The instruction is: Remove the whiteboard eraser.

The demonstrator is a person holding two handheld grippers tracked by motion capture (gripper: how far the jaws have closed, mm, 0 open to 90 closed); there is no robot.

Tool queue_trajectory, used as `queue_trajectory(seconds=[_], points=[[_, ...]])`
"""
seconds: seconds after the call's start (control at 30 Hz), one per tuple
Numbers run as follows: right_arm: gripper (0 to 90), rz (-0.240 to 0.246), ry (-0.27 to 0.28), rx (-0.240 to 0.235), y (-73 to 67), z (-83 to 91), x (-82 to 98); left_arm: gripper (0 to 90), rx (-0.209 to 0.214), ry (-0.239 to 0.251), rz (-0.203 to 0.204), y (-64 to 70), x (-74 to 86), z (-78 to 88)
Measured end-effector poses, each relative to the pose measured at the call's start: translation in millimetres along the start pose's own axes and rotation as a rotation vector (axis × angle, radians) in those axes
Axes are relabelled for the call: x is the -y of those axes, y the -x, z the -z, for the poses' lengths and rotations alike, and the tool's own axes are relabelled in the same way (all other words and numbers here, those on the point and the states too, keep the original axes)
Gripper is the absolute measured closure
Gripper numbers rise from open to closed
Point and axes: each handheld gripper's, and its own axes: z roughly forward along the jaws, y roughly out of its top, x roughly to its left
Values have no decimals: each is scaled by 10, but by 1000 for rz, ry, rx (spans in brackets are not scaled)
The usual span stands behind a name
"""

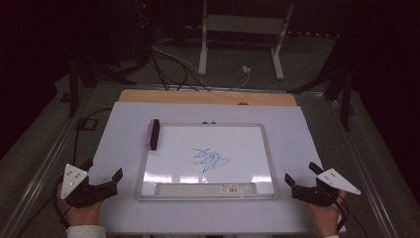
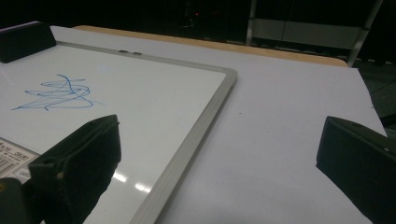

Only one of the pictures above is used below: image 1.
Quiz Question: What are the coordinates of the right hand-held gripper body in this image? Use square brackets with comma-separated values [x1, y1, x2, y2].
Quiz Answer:
[291, 168, 362, 208]

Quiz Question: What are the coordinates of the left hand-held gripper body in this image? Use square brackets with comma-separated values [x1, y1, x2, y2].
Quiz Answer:
[60, 163, 109, 209]

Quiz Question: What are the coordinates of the black and purple whiteboard eraser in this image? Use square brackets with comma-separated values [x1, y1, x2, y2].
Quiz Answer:
[147, 118, 161, 152]

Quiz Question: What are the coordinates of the silver framed whiteboard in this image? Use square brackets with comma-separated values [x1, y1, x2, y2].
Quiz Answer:
[134, 120, 281, 202]

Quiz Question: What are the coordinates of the person's right hand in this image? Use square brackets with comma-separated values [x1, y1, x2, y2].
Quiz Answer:
[306, 190, 347, 238]

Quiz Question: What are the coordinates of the person's left hand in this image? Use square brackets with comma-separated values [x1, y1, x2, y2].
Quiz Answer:
[55, 182, 104, 228]

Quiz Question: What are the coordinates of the black square floor plate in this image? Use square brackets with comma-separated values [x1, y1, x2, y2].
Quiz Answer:
[75, 117, 99, 132]

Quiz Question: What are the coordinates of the large white sheet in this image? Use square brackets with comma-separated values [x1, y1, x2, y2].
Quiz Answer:
[87, 100, 347, 236]

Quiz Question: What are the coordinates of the black tripod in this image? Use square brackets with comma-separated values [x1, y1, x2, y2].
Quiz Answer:
[286, 34, 358, 132]
[65, 54, 138, 120]

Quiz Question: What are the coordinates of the dark equipment with red light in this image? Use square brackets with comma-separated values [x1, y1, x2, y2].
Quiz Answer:
[131, 0, 157, 68]

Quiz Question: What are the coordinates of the grey metal stand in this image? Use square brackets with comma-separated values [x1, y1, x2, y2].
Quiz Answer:
[197, 0, 295, 81]

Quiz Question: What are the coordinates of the long black floor cable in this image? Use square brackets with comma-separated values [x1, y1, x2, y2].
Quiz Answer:
[72, 107, 114, 167]

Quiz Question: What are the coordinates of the right hand-held gripper black cable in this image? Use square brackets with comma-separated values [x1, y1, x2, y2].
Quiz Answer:
[334, 193, 368, 238]

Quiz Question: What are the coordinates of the hand-held gripper black cable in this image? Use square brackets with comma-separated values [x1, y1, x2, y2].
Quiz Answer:
[52, 178, 72, 230]
[334, 193, 368, 238]

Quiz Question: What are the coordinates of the left hand-held gripper black cable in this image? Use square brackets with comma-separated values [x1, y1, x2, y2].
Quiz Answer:
[52, 178, 72, 230]

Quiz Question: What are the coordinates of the metal floor rail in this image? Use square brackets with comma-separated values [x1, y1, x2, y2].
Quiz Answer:
[0, 88, 97, 238]
[325, 98, 399, 238]

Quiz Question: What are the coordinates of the bundle of black floor cables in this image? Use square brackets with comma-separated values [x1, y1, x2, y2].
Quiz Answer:
[149, 44, 212, 93]

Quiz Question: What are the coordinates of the white plug with cable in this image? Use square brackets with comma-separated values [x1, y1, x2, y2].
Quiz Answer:
[211, 64, 253, 91]

